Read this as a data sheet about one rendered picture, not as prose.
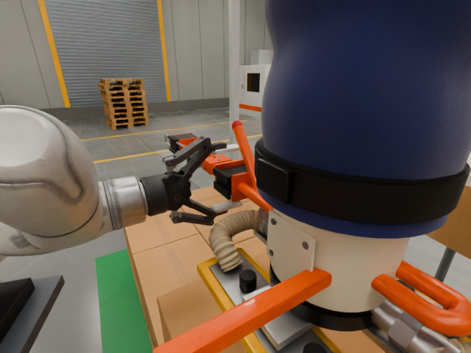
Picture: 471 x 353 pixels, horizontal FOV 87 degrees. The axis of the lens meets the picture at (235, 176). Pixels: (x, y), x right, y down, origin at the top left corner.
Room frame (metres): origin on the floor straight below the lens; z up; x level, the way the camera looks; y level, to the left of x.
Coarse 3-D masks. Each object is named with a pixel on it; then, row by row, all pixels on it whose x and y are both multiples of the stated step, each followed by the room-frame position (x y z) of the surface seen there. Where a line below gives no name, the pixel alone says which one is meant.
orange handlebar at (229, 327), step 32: (224, 160) 0.59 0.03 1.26; (256, 192) 0.42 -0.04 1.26; (288, 288) 0.19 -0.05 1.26; (320, 288) 0.20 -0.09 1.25; (384, 288) 0.20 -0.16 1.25; (416, 288) 0.20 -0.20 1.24; (448, 288) 0.19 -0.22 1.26; (224, 320) 0.16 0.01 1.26; (256, 320) 0.16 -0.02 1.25; (448, 320) 0.16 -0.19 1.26; (160, 352) 0.13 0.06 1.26; (192, 352) 0.13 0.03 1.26
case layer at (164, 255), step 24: (192, 192) 1.85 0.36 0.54; (216, 192) 1.85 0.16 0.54; (168, 216) 1.47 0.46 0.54; (216, 216) 1.47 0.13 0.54; (144, 240) 1.21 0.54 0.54; (168, 240) 1.21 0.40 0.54; (192, 240) 1.21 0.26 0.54; (240, 240) 1.21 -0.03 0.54; (144, 264) 1.01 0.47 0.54; (168, 264) 1.01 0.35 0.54; (192, 264) 1.01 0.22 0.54; (144, 288) 0.86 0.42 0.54; (168, 288) 0.86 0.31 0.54; (144, 312) 1.02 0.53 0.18
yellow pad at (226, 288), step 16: (208, 272) 0.34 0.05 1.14; (224, 272) 0.33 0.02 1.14; (240, 272) 0.31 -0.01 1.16; (256, 272) 0.33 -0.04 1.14; (208, 288) 0.32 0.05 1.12; (224, 288) 0.30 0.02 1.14; (240, 288) 0.29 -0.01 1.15; (256, 288) 0.30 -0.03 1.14; (224, 304) 0.27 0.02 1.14; (256, 336) 0.22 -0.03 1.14; (304, 336) 0.22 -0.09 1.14; (320, 336) 0.22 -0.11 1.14; (256, 352) 0.20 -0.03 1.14; (272, 352) 0.20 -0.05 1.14; (288, 352) 0.20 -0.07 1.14; (304, 352) 0.18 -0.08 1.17; (320, 352) 0.18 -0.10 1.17; (336, 352) 0.20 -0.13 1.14
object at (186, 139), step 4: (172, 136) 0.81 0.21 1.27; (176, 136) 0.81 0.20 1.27; (180, 136) 0.81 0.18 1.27; (184, 136) 0.81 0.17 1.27; (188, 136) 0.81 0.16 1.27; (192, 136) 0.81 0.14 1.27; (196, 136) 0.81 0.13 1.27; (180, 140) 0.76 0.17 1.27; (184, 140) 0.76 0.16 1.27; (188, 140) 0.77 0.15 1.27; (192, 140) 0.78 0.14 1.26
